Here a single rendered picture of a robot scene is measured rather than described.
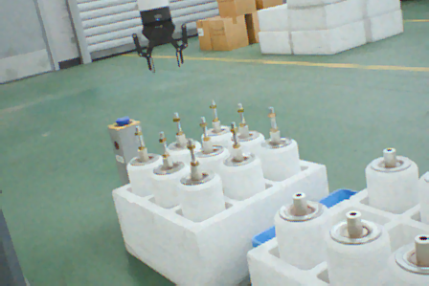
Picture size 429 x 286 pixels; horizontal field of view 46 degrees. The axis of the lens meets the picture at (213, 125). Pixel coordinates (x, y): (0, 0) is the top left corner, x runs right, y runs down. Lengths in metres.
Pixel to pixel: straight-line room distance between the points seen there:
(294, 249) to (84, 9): 5.75
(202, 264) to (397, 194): 0.41
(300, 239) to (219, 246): 0.27
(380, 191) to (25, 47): 5.58
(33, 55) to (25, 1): 0.61
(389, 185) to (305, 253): 0.23
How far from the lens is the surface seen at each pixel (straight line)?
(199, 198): 1.07
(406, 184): 1.01
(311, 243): 0.86
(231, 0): 5.05
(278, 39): 4.19
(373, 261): 0.79
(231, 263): 1.12
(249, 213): 1.12
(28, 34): 6.32
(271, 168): 1.21
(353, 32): 3.97
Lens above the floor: 0.64
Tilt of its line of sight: 15 degrees down
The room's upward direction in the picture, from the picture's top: 11 degrees counter-clockwise
